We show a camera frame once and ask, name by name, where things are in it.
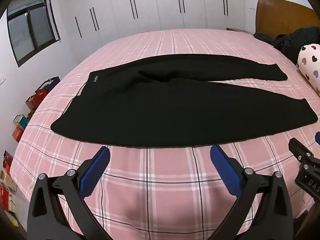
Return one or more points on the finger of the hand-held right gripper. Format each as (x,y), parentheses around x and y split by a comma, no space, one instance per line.
(298,148)

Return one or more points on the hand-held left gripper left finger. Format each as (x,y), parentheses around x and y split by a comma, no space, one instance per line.
(96,170)

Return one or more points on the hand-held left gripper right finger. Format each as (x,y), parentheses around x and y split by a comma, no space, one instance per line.
(225,172)

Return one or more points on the black pants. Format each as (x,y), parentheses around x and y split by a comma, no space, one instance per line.
(150,110)

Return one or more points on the dark wooden furniture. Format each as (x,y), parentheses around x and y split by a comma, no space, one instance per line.
(312,225)

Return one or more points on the pink plaid bed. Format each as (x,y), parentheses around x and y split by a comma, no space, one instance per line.
(162,180)

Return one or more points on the heart print pillow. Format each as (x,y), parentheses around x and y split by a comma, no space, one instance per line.
(310,62)

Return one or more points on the pile of colourful boxes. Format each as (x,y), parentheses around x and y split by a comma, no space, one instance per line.
(18,123)

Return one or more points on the red paper bag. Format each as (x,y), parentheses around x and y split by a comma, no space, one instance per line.
(35,100)

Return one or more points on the blue paper bag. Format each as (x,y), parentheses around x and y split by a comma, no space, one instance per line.
(51,83)

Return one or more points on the black garment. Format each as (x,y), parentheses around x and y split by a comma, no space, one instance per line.
(292,42)

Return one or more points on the wooden headboard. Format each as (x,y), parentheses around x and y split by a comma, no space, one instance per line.
(282,20)

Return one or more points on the dark framed window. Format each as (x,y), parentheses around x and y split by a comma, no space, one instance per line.
(30,30)

